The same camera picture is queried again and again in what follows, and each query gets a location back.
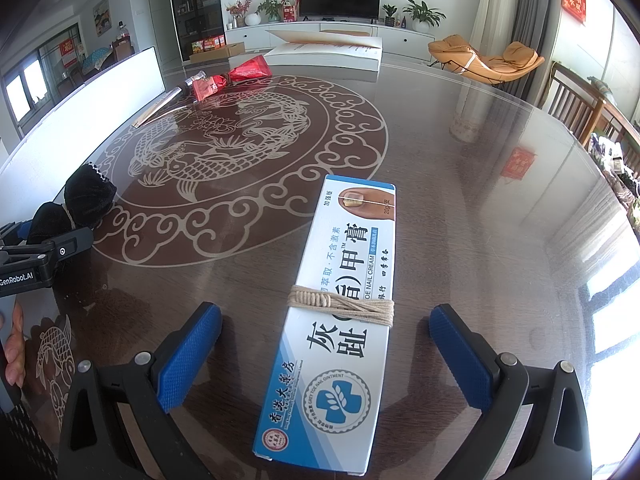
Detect large white board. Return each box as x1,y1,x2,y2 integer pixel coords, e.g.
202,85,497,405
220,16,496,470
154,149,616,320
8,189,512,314
0,46,166,182

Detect red flower arrangement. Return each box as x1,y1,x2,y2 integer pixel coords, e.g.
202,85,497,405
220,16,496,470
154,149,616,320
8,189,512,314
226,0,257,29

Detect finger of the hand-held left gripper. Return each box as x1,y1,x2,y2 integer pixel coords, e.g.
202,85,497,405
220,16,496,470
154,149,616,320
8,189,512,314
0,226,96,267
0,220,32,246

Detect white television cabinet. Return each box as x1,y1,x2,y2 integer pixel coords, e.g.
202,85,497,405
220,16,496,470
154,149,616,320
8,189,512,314
224,21,436,59

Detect orange lounge chair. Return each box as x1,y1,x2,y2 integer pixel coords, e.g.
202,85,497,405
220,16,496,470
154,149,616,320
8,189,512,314
428,35,546,84

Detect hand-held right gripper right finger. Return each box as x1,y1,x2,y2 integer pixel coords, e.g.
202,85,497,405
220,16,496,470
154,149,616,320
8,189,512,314
428,304,596,480

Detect dark glass cabinet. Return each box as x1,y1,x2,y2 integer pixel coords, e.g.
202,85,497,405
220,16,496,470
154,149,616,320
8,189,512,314
167,0,226,63

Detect white blue ointment box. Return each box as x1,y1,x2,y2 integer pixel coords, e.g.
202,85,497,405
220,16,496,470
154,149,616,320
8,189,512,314
251,175,397,474

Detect pink red foil packet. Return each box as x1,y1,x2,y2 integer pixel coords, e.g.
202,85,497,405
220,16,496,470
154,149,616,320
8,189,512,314
192,75,227,102

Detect black velvet hair bow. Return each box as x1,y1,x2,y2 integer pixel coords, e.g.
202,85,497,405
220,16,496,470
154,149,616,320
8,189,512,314
27,162,119,246

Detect grey white curtain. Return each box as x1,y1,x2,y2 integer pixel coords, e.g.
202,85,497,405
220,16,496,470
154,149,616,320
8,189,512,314
472,0,566,104

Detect framed wall painting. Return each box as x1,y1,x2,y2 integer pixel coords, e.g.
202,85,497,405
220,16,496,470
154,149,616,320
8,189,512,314
92,0,112,36

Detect orange snack boxes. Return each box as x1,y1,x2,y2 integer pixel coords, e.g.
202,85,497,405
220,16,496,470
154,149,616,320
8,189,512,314
192,35,226,54

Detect red wall hanging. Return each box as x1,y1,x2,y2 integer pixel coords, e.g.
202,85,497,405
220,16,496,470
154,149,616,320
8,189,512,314
562,0,589,24

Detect large leafy potted plant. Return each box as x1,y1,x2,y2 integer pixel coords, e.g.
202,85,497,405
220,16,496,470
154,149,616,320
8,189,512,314
402,0,446,32

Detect tan flat stick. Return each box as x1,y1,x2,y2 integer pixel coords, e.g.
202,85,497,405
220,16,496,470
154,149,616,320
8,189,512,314
131,87,189,129

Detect flat white box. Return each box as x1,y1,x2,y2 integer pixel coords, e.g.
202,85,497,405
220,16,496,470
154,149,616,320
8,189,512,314
263,29,384,74

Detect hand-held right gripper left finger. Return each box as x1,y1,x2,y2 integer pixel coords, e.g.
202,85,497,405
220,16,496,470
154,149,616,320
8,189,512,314
59,301,223,480

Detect person's left hand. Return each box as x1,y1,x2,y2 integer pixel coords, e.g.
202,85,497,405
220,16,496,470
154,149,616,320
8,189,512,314
0,302,27,389

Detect wooden chair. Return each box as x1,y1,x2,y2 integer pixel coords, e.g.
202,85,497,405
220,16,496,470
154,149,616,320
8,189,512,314
547,62,640,171

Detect brown cardboard box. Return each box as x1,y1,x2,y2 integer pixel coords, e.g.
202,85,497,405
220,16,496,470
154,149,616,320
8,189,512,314
189,42,246,64

